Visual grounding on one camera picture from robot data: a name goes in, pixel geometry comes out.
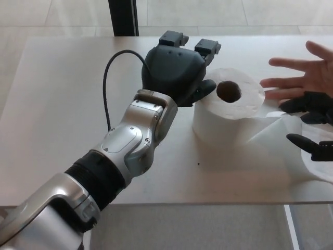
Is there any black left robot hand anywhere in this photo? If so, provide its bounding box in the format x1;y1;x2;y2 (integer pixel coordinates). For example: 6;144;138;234
140;30;222;107

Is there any black window frame post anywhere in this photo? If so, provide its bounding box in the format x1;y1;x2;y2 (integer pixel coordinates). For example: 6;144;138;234
108;0;140;37

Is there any bare person hand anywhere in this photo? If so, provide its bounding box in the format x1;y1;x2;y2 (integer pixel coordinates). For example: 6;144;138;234
260;40;333;101

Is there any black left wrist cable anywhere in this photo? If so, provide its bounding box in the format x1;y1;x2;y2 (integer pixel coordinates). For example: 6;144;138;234
103;50;149;131

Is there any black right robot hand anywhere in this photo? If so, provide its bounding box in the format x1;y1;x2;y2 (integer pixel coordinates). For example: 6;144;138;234
278;91;333;162

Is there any white table leg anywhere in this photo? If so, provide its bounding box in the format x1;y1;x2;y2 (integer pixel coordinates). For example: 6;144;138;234
284;204;300;250

